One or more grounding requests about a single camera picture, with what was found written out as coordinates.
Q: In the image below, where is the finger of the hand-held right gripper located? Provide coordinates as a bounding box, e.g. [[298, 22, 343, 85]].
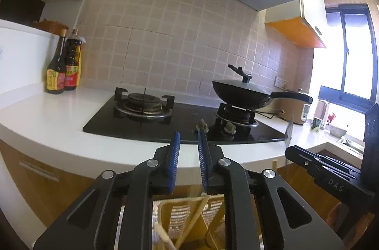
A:
[[285, 145, 361, 175], [321, 165, 357, 180]]

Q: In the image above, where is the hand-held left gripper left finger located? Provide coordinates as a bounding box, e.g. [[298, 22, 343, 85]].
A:
[[33, 132, 181, 250]]

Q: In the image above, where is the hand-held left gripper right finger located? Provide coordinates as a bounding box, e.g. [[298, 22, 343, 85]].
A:
[[197, 129, 344, 250]]

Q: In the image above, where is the clear plastic spoon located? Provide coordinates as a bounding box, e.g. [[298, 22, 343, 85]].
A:
[[284, 114, 294, 149]]

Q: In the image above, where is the yellow plastic utensil basket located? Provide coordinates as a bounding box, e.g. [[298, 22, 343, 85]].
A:
[[152, 194, 226, 250]]

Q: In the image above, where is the patterned cup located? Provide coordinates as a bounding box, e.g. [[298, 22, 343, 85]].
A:
[[311, 117, 325, 132]]

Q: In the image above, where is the black gas stove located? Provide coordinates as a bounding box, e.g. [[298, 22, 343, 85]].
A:
[[83, 87, 285, 145]]

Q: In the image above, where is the beige rice cooker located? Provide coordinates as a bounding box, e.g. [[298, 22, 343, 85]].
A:
[[278, 88, 312, 126]]

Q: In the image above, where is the white kettle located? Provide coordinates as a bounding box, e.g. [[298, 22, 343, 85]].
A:
[[314, 100, 330, 121]]

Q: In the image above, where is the black wok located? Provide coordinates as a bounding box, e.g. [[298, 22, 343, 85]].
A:
[[212, 79, 314, 112]]

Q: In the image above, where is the black wok lid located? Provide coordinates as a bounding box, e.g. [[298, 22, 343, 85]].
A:
[[213, 64, 272, 92]]

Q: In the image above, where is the dark framed window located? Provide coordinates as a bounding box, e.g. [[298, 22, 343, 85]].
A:
[[319, 3, 379, 115]]

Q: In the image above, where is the white kitchen countertop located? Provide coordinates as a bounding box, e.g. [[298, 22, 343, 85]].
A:
[[0, 77, 365, 177]]

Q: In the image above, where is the large dark sauce bottle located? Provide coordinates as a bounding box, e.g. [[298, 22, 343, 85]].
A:
[[63, 29, 86, 91]]

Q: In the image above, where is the slim dark sauce bottle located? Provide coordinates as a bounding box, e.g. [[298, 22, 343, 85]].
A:
[[45, 29, 67, 95]]

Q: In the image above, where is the wooden base cabinet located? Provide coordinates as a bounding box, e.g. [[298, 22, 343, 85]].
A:
[[0, 139, 341, 239]]

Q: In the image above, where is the brown wooden tray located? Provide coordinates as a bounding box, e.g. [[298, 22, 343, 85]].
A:
[[32, 18, 69, 32]]

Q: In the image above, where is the orange bottomed wall cabinet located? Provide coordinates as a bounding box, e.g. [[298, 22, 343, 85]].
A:
[[264, 0, 328, 49]]

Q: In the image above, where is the silver cabinet handle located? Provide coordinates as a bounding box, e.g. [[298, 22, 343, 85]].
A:
[[19, 161, 60, 182]]

